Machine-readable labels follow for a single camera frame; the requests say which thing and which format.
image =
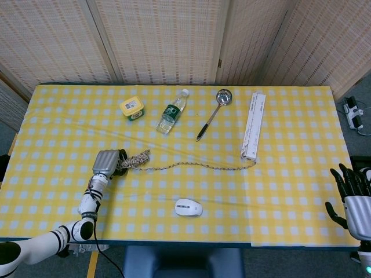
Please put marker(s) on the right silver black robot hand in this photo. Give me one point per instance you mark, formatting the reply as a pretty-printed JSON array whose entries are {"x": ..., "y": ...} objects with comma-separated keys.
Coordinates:
[{"x": 358, "y": 211}]

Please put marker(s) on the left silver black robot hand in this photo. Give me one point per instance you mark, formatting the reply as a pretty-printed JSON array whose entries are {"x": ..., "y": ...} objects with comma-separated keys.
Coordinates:
[{"x": 105, "y": 162}]

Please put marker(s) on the blue robot base seat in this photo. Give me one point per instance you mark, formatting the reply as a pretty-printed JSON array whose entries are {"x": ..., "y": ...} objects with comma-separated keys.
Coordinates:
[{"x": 182, "y": 263}]

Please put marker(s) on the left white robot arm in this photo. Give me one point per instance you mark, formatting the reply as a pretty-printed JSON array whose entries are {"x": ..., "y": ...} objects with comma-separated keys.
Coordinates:
[{"x": 87, "y": 202}]

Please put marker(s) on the white black sneaker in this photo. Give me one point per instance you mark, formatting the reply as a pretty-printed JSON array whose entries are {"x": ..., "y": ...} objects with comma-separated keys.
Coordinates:
[{"x": 367, "y": 176}]

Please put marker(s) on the green tub with yellow lid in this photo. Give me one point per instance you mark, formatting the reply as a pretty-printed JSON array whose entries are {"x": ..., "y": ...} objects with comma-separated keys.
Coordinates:
[{"x": 131, "y": 105}]

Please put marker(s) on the clear bottle with green label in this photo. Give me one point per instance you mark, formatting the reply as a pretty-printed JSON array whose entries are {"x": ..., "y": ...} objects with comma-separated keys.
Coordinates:
[{"x": 171, "y": 113}]

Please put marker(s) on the white shoe under table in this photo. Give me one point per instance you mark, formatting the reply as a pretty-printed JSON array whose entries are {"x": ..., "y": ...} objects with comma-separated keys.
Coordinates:
[{"x": 87, "y": 249}]

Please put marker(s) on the white computer mouse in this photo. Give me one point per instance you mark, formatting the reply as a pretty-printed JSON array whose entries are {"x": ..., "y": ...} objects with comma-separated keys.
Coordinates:
[{"x": 188, "y": 207}]

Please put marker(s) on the yellow white checkered tablecloth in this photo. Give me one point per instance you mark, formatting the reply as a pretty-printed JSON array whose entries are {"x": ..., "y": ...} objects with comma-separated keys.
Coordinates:
[{"x": 261, "y": 197}]

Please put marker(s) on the white power strip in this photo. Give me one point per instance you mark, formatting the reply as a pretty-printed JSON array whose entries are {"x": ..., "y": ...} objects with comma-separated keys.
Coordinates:
[{"x": 352, "y": 111}]

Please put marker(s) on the long white carton box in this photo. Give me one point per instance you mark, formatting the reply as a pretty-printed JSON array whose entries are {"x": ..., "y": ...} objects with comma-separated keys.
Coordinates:
[{"x": 255, "y": 124}]

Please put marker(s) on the woven beige folding screen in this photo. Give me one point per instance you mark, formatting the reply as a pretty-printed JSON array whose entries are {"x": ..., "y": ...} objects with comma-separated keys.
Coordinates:
[{"x": 159, "y": 37}]

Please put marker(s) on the brass screen hinge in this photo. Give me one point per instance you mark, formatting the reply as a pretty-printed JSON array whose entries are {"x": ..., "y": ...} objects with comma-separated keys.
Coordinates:
[{"x": 219, "y": 63}]

